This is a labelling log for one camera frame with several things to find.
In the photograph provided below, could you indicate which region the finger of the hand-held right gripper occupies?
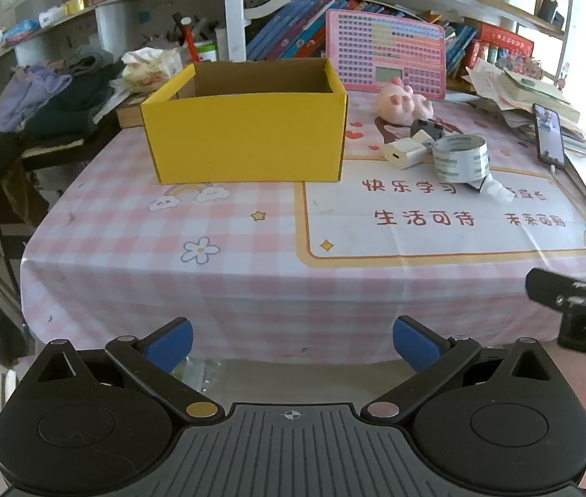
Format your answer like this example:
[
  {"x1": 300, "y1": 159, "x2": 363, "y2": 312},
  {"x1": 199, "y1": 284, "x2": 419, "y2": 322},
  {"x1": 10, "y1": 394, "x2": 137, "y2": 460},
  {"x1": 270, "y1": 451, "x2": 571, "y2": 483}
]
[{"x1": 525, "y1": 268, "x2": 586, "y2": 314}]

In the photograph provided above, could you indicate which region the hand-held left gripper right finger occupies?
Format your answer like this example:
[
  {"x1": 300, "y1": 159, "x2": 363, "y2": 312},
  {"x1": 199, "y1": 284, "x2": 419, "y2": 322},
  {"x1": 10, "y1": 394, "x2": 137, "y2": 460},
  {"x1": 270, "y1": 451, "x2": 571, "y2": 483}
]
[{"x1": 362, "y1": 315, "x2": 565, "y2": 428}]

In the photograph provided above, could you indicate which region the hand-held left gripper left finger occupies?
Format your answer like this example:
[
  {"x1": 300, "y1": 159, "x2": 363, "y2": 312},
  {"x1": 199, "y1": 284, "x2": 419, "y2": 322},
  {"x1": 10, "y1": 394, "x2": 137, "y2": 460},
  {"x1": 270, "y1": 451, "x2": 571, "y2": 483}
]
[{"x1": 22, "y1": 317, "x2": 224, "y2": 428}]

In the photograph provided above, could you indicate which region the white and blue bottle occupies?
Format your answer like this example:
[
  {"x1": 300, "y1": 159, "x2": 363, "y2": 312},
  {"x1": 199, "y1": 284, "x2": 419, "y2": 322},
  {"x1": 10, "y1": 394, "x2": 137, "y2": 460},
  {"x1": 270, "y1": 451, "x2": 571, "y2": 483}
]
[{"x1": 466, "y1": 173, "x2": 515, "y2": 204}]

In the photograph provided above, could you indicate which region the clear tape roll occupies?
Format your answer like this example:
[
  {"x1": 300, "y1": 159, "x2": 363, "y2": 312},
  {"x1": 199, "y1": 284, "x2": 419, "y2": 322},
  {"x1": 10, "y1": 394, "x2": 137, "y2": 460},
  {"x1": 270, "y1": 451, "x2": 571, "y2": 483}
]
[{"x1": 432, "y1": 135, "x2": 490, "y2": 183}]

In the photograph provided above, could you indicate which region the white charger plug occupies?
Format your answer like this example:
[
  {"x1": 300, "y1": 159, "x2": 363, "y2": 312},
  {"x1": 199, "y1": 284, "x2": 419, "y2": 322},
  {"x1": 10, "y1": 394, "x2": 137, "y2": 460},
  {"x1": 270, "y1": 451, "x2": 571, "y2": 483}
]
[{"x1": 382, "y1": 137, "x2": 428, "y2": 171}]

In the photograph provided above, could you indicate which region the grey toy car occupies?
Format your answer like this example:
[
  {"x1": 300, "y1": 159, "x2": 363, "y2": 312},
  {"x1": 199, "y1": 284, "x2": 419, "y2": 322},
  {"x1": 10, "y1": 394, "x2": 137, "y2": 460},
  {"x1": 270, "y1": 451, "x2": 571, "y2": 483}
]
[{"x1": 409, "y1": 118, "x2": 446, "y2": 140}]

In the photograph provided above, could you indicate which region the yellow cardboard box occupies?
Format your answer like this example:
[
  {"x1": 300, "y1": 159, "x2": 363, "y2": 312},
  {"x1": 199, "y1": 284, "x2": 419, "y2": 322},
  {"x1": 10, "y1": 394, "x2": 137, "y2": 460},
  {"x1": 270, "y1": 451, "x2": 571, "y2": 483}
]
[{"x1": 140, "y1": 58, "x2": 349, "y2": 186}]

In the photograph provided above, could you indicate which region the pink plush paw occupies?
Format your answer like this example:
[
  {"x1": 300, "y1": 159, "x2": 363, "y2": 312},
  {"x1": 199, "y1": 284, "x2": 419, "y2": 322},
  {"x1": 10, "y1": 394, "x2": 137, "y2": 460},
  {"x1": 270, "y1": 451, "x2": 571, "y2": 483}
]
[{"x1": 374, "y1": 77, "x2": 433, "y2": 129}]

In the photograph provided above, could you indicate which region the clear plastic bag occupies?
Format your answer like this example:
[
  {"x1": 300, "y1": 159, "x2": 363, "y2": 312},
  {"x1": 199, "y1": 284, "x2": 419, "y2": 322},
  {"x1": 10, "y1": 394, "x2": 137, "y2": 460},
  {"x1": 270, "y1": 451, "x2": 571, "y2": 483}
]
[{"x1": 173, "y1": 357, "x2": 227, "y2": 390}]

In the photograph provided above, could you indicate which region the black smartphone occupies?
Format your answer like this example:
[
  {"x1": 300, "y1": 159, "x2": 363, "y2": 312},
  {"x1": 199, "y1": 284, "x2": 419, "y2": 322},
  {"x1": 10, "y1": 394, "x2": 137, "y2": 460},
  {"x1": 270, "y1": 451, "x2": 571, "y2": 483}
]
[{"x1": 532, "y1": 104, "x2": 567, "y2": 171}]

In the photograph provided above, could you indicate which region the pile of papers and books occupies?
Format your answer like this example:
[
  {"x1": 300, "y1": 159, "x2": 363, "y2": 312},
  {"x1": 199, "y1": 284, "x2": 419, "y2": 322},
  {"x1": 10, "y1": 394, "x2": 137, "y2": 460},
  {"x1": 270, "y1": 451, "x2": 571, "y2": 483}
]
[{"x1": 461, "y1": 59, "x2": 584, "y2": 142}]

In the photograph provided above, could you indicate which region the pink paper flower craft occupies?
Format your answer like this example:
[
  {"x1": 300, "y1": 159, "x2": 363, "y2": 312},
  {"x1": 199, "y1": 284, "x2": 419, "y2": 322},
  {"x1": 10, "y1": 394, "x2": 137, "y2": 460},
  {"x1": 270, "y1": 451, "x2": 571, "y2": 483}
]
[{"x1": 513, "y1": 56, "x2": 555, "y2": 80}]

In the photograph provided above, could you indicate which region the red box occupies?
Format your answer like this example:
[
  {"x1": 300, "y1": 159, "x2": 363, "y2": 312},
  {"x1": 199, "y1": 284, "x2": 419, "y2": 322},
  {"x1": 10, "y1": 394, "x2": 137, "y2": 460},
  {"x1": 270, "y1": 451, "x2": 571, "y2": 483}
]
[{"x1": 479, "y1": 23, "x2": 535, "y2": 70}]

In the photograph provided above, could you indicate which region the dark green garment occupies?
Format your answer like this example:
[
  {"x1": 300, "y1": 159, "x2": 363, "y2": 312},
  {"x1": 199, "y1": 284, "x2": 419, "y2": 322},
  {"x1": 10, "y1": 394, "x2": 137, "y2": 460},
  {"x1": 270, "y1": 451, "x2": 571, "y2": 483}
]
[{"x1": 26, "y1": 62, "x2": 129, "y2": 138}]

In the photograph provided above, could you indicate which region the black cloth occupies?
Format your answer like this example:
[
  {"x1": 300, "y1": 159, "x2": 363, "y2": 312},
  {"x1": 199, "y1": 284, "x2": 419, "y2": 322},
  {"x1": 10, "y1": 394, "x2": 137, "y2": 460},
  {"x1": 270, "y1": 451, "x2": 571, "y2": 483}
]
[{"x1": 0, "y1": 132, "x2": 29, "y2": 178}]

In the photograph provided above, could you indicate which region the purple garment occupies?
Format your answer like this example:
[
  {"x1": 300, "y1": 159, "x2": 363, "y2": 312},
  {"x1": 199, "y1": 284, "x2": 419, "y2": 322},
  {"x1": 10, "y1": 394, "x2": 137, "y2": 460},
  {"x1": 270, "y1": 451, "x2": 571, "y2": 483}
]
[{"x1": 0, "y1": 65, "x2": 73, "y2": 133}]

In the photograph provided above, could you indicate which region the pink learning board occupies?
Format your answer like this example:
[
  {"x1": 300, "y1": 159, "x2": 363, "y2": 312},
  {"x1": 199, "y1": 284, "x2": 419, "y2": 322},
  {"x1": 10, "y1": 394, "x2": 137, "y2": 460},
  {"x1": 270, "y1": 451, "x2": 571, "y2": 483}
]
[{"x1": 325, "y1": 9, "x2": 447, "y2": 100}]

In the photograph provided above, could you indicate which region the grey garment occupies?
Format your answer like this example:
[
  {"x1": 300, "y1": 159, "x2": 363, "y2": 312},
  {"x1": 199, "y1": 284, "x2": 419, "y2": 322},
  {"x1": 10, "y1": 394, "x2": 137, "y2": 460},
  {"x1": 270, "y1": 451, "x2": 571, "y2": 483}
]
[{"x1": 66, "y1": 44, "x2": 115, "y2": 78}]

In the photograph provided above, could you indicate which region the red bottle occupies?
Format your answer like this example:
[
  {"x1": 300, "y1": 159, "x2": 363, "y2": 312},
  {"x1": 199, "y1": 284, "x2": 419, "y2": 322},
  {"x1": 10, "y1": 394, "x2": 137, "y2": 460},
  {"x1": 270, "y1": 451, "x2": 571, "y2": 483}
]
[{"x1": 179, "y1": 15, "x2": 199, "y2": 60}]

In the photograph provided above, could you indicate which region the white bookshelf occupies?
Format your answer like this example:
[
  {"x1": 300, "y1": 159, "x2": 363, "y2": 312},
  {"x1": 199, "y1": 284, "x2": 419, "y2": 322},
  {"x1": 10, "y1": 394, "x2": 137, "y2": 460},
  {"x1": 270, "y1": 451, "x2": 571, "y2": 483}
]
[{"x1": 0, "y1": 0, "x2": 584, "y2": 130}]

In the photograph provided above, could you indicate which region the row of children's books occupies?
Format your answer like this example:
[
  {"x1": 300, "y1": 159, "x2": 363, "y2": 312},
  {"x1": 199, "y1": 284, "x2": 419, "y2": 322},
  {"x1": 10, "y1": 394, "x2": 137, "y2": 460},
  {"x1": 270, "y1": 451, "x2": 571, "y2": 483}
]
[{"x1": 245, "y1": 0, "x2": 480, "y2": 80}]

